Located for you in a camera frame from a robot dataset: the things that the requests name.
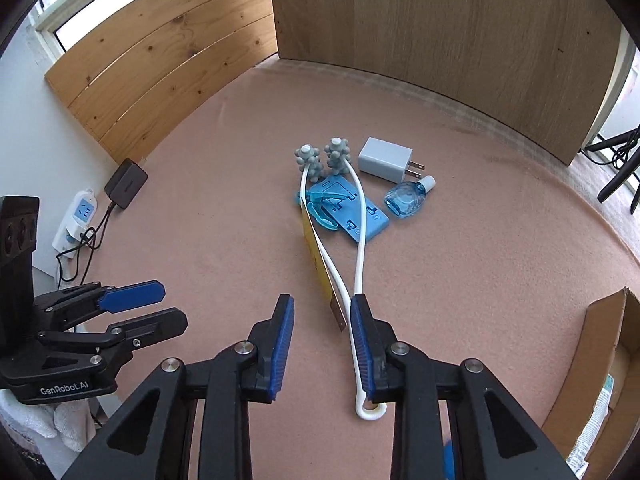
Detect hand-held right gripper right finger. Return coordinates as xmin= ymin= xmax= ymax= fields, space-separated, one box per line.
xmin=350 ymin=295 xmax=576 ymax=480

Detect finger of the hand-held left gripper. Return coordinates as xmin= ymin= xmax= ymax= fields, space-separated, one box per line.
xmin=37 ymin=307 xmax=189 ymax=366
xmin=35 ymin=280 xmax=166 ymax=332

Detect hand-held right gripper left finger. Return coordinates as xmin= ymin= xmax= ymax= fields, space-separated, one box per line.
xmin=60 ymin=294 xmax=296 ymax=480

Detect small blue liquid bottle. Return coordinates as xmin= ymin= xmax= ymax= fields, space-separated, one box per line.
xmin=384 ymin=175 xmax=438 ymax=221

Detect white wall charger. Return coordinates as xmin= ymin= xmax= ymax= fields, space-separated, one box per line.
xmin=357 ymin=136 xmax=426 ymax=184

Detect white massage roller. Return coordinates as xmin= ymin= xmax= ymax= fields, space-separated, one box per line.
xmin=294 ymin=136 xmax=388 ymax=421

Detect cardboard box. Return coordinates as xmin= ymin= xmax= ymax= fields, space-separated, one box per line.
xmin=540 ymin=287 xmax=640 ymax=480

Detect person's left hand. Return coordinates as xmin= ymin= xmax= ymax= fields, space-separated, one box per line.
xmin=0 ymin=390 xmax=98 ymax=466

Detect yellow paper ruler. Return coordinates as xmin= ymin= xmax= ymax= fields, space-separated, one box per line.
xmin=300 ymin=205 xmax=348 ymax=332

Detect white power strip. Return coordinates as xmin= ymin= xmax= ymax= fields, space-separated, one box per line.
xmin=52 ymin=187 xmax=98 ymax=253

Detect black power adapter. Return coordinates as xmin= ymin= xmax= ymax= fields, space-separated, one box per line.
xmin=104 ymin=158 xmax=149 ymax=209

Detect blue folding phone stand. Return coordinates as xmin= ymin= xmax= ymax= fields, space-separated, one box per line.
xmin=291 ymin=175 xmax=390 ymax=246

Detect pine plank panel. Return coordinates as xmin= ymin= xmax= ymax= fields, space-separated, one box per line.
xmin=44 ymin=0 xmax=280 ymax=162

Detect white blue lotion tube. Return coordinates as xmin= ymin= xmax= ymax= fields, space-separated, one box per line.
xmin=565 ymin=375 xmax=618 ymax=478

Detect black tripod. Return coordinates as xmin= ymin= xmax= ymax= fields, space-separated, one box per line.
xmin=582 ymin=127 xmax=640 ymax=216

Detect light wooden board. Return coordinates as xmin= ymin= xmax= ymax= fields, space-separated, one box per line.
xmin=267 ymin=0 xmax=628 ymax=167

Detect black power cables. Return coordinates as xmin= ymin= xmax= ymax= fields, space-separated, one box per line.
xmin=55 ymin=200 xmax=113 ymax=286

